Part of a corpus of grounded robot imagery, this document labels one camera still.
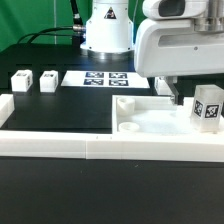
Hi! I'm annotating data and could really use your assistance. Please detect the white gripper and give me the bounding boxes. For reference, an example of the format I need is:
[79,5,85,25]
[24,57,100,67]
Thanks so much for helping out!
[134,0,224,105]

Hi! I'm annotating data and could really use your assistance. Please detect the white square tabletop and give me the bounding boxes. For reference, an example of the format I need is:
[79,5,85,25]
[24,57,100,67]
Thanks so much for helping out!
[111,94,224,136]

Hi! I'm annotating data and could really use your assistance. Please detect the white sheet with AprilTags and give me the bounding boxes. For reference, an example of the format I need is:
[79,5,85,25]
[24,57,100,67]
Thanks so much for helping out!
[61,71,150,89]

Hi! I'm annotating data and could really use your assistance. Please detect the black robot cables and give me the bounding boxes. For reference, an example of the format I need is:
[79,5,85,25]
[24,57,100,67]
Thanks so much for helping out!
[17,0,88,44]

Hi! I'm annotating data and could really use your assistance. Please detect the white U-shaped obstacle wall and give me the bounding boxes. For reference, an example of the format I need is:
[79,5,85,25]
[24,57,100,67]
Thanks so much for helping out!
[0,94,224,162]

